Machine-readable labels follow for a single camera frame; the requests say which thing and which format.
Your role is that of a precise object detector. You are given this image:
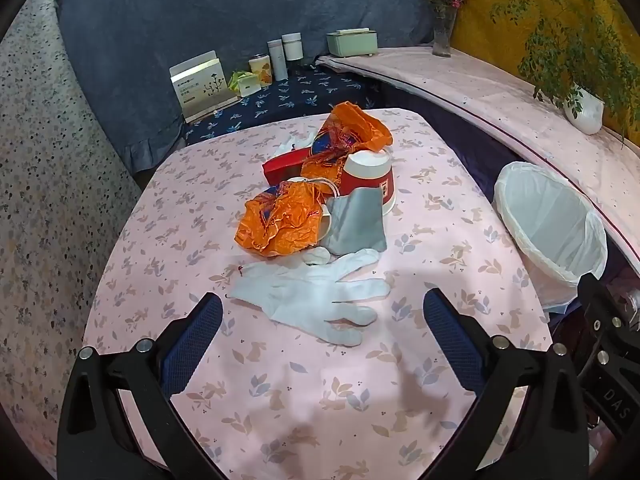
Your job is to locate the red cardboard box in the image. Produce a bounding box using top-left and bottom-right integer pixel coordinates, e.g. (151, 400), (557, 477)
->
(262, 149), (313, 186)

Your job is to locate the pale green tissue box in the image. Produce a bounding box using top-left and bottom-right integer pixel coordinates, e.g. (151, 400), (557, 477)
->
(326, 26), (377, 58)

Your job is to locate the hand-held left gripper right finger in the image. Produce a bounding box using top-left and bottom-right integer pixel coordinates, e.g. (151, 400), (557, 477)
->
(422, 287), (601, 480)

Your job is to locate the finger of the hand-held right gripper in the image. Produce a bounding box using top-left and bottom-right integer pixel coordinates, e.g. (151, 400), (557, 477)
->
(575, 274), (640, 441)

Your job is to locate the small green packet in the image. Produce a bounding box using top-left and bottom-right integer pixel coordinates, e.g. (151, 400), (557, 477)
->
(227, 70), (262, 98)

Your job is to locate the grey face mask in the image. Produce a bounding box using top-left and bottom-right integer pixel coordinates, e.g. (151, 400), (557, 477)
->
(318, 187), (388, 256)

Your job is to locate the pink rabbit print tablecloth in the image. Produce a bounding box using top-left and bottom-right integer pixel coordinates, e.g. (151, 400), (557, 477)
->
(82, 107), (553, 480)

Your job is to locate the wide white flask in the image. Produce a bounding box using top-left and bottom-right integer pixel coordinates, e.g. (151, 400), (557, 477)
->
(281, 33), (304, 62)

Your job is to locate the large red paper cup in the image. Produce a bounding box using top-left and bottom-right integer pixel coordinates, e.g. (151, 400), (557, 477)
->
(336, 149), (398, 216)

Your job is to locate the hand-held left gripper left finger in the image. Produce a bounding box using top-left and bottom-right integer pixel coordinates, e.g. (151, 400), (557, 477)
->
(57, 292), (226, 480)

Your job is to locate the blue grey hanging cloth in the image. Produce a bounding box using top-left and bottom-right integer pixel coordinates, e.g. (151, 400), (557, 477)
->
(52, 0), (461, 176)

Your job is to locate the green plant in white pot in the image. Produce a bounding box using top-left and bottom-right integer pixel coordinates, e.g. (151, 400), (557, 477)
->
(490, 0), (632, 148)

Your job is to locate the orange plastic bag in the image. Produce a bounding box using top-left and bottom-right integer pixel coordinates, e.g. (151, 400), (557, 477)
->
(300, 101), (394, 178)
(235, 182), (328, 258)

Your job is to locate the white latex glove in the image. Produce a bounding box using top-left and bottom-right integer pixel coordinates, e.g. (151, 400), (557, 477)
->
(227, 249), (392, 347)

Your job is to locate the speckled floral cloth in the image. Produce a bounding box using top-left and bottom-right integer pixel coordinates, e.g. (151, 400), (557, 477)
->
(0, 0), (146, 480)

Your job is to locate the round printed tin canister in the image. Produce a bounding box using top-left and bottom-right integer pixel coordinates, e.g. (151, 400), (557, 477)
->
(248, 54), (273, 86)

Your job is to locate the slim white flask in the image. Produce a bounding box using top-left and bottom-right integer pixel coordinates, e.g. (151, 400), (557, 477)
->
(267, 40), (289, 81)

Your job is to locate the white lined waste bin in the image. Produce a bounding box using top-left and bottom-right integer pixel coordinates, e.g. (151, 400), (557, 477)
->
(492, 161), (608, 311)

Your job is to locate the glass vase with pink flowers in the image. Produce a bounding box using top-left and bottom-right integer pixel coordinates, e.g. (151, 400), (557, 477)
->
(415, 0), (466, 58)

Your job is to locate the dark blue leaf print cloth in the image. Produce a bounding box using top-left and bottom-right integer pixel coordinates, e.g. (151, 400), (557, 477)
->
(182, 62), (386, 148)

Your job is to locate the white gold-trimmed card box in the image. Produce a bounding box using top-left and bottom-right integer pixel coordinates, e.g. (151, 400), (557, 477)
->
(169, 51), (240, 123)

